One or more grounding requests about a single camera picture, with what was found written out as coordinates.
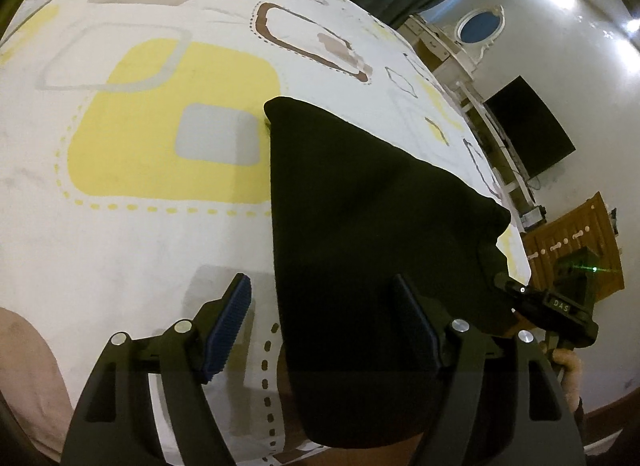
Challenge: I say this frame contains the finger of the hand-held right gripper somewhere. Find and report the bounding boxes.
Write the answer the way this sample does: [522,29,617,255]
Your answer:
[494,272,527,307]

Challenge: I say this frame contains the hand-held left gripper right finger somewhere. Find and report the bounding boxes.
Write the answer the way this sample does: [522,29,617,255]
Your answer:
[392,273,587,466]

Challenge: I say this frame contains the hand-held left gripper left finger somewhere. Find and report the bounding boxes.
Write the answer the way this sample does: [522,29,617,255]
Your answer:
[60,273,252,466]

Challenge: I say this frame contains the black pants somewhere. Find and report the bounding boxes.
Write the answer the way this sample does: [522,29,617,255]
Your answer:
[263,96,512,447]

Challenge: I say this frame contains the person's right hand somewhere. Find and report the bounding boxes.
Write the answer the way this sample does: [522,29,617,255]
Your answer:
[551,351,584,401]

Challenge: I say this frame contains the wooden cabinet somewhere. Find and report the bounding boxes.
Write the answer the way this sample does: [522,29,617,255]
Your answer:
[522,191,626,304]

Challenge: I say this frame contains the patterned bed sheet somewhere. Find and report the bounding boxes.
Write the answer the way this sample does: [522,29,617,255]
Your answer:
[0,0,533,466]

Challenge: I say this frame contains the black television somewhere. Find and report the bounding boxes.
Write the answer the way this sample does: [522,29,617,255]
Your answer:
[484,76,577,179]

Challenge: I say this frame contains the pink beige cloth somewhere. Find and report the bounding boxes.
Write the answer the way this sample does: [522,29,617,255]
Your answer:
[0,306,76,466]

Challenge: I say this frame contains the white dresser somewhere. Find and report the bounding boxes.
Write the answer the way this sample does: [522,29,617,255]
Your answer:
[400,16,538,227]

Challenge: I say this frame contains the oval white-framed mirror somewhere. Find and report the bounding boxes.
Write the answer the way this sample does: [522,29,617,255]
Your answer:
[452,4,506,64]

